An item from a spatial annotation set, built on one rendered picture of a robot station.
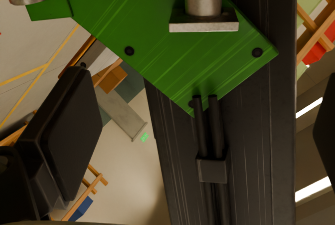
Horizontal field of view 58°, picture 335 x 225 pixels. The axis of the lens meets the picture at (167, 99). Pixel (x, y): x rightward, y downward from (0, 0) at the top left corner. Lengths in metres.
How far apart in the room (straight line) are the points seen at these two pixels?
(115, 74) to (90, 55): 6.49
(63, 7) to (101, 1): 0.04
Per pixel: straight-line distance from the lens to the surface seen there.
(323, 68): 9.74
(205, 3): 0.25
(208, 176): 0.35
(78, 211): 6.31
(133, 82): 10.69
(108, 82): 7.09
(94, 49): 0.46
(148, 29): 0.30
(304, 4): 3.75
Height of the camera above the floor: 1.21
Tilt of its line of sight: 5 degrees up
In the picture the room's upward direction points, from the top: 137 degrees clockwise
